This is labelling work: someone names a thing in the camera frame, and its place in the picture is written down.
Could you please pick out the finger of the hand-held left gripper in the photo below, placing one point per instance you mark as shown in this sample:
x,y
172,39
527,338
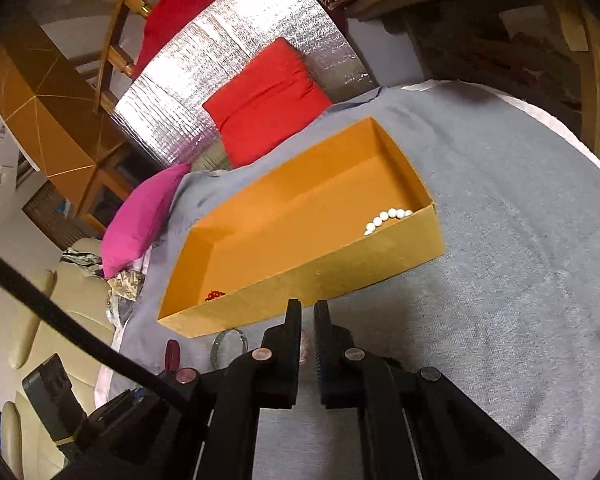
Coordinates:
x,y
115,420

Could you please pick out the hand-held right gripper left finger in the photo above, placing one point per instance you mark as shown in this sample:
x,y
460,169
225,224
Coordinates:
x,y
294,345

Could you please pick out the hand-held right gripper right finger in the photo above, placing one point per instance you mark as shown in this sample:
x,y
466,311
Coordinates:
x,y
322,345

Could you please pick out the silver metal bangle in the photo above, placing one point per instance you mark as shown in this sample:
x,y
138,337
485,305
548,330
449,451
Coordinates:
x,y
213,346

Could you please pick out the orange cardboard box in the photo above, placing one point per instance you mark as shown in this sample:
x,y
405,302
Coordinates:
x,y
290,220

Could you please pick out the dark red jewelry piece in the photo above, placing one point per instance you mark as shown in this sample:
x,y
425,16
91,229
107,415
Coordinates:
x,y
172,355

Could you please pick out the beige leather sofa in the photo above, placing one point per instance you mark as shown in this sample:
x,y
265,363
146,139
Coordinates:
x,y
15,320

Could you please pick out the beige patterned cloth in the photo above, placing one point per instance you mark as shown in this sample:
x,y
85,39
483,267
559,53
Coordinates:
x,y
125,285

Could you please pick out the black and white cloth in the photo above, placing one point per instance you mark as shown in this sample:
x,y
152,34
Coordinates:
x,y
80,260

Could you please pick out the pink cushion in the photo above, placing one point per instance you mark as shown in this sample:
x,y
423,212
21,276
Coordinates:
x,y
140,220

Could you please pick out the small red cushion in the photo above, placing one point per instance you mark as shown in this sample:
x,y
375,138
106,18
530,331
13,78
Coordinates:
x,y
265,100

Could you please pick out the silver foil insulation mat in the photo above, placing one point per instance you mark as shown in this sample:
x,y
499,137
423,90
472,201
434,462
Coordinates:
x,y
180,95

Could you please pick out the large red cushion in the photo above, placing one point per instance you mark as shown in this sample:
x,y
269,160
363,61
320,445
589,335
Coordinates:
x,y
195,0

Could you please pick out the curved wooden shelf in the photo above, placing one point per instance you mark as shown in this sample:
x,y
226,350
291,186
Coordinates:
x,y
597,85

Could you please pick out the white wall switch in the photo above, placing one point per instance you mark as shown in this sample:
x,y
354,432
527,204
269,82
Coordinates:
x,y
2,177
1,130

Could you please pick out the wooden headboard rail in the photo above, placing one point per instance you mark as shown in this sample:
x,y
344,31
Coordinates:
x,y
130,66

